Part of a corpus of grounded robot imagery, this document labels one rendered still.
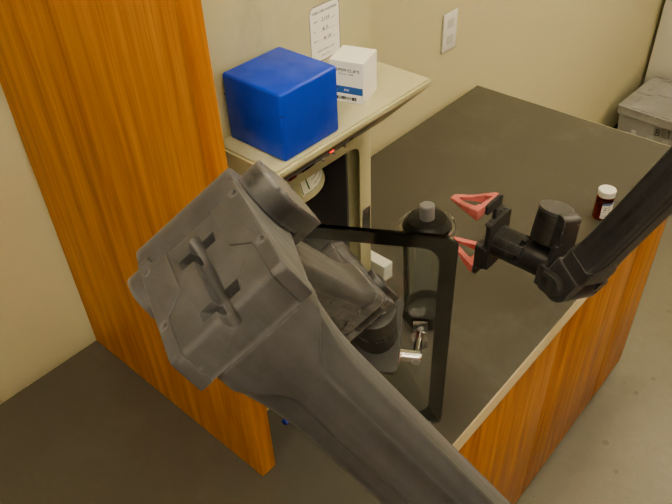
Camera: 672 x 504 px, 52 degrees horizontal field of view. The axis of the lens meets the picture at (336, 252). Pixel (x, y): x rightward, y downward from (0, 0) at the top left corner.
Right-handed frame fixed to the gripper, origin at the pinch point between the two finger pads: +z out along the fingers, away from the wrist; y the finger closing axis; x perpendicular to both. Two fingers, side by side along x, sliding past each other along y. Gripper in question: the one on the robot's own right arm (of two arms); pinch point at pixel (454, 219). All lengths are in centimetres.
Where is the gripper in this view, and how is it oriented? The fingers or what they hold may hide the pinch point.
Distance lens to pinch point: 126.6
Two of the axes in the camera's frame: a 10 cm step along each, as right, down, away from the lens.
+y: -0.4, -7.5, -6.6
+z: -7.5, -4.1, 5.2
